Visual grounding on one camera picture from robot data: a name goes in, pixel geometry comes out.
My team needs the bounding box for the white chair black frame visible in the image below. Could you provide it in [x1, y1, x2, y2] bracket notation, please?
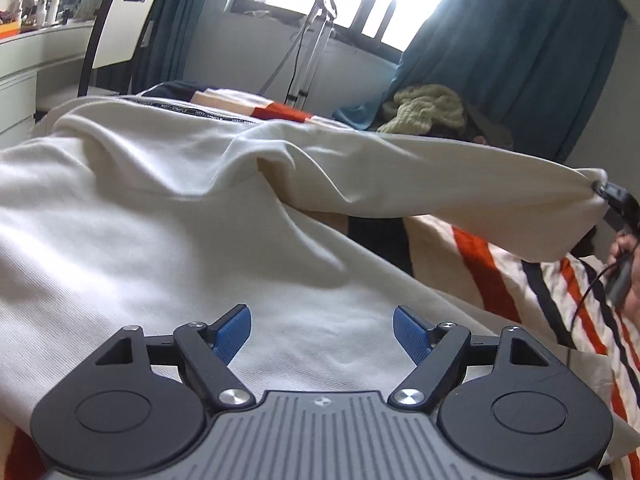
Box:
[77, 0, 160, 98]

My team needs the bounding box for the garment steamer stand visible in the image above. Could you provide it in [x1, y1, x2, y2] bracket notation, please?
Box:
[262, 0, 338, 111]

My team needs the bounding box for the yellow knit cloth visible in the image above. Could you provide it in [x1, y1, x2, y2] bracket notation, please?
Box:
[377, 85, 468, 136]

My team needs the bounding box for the person's right hand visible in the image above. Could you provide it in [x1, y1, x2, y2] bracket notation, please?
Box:
[607, 234, 640, 321]

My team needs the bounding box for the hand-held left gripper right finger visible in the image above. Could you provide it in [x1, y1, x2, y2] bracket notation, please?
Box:
[390, 304, 551, 408]

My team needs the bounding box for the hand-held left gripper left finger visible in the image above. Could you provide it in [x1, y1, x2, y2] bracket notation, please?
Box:
[95, 304, 256, 408]

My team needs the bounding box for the white sweater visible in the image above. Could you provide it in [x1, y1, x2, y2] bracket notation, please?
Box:
[0, 95, 608, 461]

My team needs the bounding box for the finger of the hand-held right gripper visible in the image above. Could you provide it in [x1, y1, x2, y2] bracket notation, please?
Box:
[592, 181, 632, 207]

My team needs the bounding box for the white dressing table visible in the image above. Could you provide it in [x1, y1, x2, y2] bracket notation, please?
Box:
[0, 17, 96, 148]

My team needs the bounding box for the striped blanket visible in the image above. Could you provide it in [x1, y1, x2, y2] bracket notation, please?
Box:
[0, 80, 640, 480]

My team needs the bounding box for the olive garment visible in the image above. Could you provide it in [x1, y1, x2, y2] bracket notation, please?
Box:
[460, 100, 516, 148]

